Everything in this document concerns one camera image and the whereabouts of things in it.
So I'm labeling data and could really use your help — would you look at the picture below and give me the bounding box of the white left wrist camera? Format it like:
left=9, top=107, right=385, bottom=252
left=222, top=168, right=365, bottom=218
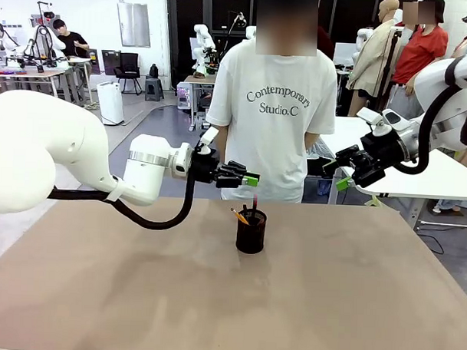
left=198, top=126, right=222, bottom=157

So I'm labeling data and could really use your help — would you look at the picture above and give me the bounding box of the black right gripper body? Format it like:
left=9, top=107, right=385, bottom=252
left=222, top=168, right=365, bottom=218
left=358, top=130, right=407, bottom=191

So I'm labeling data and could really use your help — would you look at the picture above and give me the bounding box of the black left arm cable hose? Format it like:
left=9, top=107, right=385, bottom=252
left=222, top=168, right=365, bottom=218
left=47, top=164, right=199, bottom=232

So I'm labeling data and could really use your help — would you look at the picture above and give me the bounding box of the person right forearm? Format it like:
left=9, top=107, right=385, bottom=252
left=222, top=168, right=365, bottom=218
left=217, top=124, right=231, bottom=171

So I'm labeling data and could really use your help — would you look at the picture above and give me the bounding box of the grey wall panel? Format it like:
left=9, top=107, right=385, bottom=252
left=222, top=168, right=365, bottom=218
left=115, top=2, right=153, bottom=48

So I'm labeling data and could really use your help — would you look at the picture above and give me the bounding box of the grey plastic stool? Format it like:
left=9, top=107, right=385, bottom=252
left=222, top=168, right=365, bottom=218
left=144, top=74, right=166, bottom=102

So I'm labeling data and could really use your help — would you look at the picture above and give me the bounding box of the woman in red shirt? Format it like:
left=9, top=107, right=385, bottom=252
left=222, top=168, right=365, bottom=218
left=387, top=0, right=452, bottom=121

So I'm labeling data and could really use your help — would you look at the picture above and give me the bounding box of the black floor cable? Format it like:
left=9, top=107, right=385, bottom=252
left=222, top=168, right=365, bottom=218
left=417, top=230, right=446, bottom=256

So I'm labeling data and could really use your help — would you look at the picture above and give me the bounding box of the black mesh pen holder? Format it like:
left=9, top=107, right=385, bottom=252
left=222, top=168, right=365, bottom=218
left=235, top=208, right=268, bottom=256

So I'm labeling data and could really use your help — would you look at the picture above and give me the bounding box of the white air purifier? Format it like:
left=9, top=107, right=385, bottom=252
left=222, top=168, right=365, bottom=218
left=95, top=81, right=127, bottom=127

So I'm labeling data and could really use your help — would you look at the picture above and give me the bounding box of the black office chair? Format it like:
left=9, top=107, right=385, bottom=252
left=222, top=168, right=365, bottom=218
left=113, top=51, right=145, bottom=95

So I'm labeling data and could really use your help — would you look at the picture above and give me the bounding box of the wooden top workbench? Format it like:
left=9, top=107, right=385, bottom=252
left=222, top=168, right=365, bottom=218
left=183, top=74, right=219, bottom=131

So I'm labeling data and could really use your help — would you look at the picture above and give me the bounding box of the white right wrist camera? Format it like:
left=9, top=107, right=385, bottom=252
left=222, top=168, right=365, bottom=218
left=355, top=107, right=387, bottom=136

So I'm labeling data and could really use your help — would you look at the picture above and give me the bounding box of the clear plastic wrap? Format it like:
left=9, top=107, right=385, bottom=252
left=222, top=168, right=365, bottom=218
left=306, top=137, right=335, bottom=160

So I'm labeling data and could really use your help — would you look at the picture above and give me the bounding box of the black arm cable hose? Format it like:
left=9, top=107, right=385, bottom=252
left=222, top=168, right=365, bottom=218
left=47, top=164, right=199, bottom=232
left=396, top=54, right=467, bottom=177

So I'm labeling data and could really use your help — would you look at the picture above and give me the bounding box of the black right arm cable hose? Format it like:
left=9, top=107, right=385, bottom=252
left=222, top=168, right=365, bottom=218
left=396, top=54, right=467, bottom=177

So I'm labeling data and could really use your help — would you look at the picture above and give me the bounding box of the black cabinet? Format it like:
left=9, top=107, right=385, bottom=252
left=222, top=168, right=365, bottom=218
left=100, top=49, right=122, bottom=75

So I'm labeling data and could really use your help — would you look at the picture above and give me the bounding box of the mannequin in beige jacket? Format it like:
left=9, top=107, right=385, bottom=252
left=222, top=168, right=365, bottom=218
left=344, top=0, right=402, bottom=116

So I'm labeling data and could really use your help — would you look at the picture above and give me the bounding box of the computer case with lights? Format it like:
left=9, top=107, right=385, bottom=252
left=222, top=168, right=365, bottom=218
left=176, top=84, right=192, bottom=110

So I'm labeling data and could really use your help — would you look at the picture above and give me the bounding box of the white table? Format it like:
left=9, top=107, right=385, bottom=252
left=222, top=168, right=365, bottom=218
left=331, top=116, right=467, bottom=202

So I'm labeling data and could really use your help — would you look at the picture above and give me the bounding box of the person in white T-shirt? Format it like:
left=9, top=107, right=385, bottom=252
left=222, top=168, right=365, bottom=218
left=202, top=0, right=341, bottom=206

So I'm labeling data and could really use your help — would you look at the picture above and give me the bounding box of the seated man in black shirt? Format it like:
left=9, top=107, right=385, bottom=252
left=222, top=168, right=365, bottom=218
left=51, top=18, right=92, bottom=59

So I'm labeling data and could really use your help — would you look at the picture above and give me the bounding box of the yellow pencil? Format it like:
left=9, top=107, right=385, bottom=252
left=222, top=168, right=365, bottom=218
left=229, top=207, right=252, bottom=226

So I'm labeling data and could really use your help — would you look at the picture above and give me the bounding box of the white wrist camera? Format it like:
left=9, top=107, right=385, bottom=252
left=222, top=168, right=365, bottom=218
left=198, top=126, right=222, bottom=157
left=355, top=107, right=387, bottom=136

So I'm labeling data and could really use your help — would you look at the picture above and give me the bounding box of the workbench with white frame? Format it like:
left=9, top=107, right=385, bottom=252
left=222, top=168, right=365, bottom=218
left=0, top=54, right=94, bottom=105

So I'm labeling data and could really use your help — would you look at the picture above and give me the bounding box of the black tripod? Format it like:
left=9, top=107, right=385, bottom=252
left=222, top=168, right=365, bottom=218
left=376, top=28, right=401, bottom=112

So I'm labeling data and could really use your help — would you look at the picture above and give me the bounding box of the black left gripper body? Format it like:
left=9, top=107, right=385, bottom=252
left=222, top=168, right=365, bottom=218
left=189, top=148, right=225, bottom=186

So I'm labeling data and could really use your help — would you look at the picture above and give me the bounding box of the grey storage bin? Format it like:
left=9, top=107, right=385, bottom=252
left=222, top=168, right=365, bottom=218
left=195, top=111, right=212, bottom=131

